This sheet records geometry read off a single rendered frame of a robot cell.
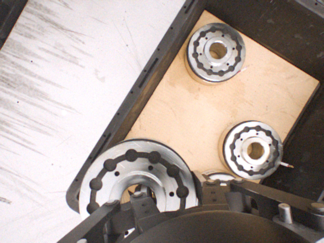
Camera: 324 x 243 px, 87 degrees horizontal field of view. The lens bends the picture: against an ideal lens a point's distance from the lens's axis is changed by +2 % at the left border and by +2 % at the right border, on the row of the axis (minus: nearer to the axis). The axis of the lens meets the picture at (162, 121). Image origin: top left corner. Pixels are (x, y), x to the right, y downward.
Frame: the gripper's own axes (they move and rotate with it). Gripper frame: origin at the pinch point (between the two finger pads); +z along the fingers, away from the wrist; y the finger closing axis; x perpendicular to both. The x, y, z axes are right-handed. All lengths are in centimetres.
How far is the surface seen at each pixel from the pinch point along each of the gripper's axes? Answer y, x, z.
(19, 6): -53, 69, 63
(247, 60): 18.7, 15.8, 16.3
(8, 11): -57, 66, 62
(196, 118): 7.3, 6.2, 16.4
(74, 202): -12.3, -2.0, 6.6
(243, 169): 13.0, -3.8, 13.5
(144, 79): -1.2, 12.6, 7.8
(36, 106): -30.5, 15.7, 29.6
